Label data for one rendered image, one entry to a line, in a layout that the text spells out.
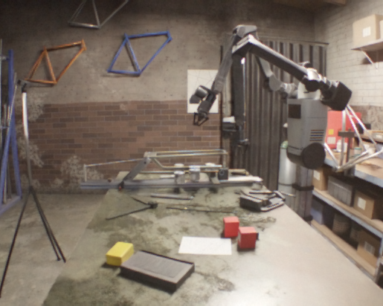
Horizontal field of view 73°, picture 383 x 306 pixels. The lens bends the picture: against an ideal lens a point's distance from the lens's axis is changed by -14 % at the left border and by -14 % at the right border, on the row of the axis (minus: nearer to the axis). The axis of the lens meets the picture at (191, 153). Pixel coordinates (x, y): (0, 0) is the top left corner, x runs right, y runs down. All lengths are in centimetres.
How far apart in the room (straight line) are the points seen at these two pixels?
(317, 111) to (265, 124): 233
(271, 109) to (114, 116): 213
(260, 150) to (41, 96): 315
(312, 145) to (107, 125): 309
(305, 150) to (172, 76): 279
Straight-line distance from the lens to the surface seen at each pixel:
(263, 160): 400
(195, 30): 424
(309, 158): 167
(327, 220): 313
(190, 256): 83
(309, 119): 163
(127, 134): 416
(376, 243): 243
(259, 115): 388
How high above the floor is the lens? 129
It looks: 10 degrees down
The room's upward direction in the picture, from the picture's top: straight up
